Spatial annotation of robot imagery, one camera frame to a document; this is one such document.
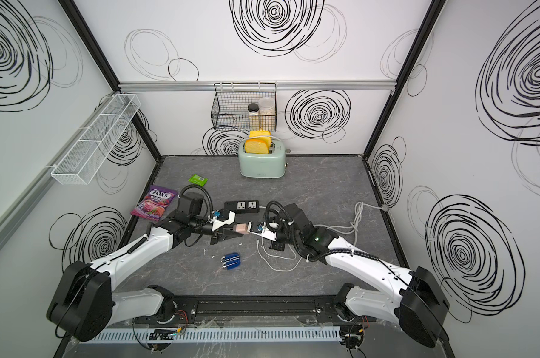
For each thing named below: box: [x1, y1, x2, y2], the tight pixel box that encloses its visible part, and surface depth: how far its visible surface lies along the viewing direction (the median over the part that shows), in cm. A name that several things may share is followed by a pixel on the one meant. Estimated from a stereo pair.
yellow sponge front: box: [244, 138, 269, 155], surface depth 98 cm
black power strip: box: [223, 199, 260, 214], surface depth 99 cm
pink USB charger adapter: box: [233, 223, 250, 235], surface depth 74 cm
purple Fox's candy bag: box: [129, 184, 179, 222], surface depth 100 cm
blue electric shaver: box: [220, 252, 241, 270], surface depth 84 cm
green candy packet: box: [187, 173, 209, 187], surface depth 111 cm
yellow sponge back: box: [248, 130, 273, 149], surface depth 104 cm
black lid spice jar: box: [247, 102, 260, 132], surface depth 87 cm
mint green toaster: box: [238, 140, 289, 179], surface depth 106 cm
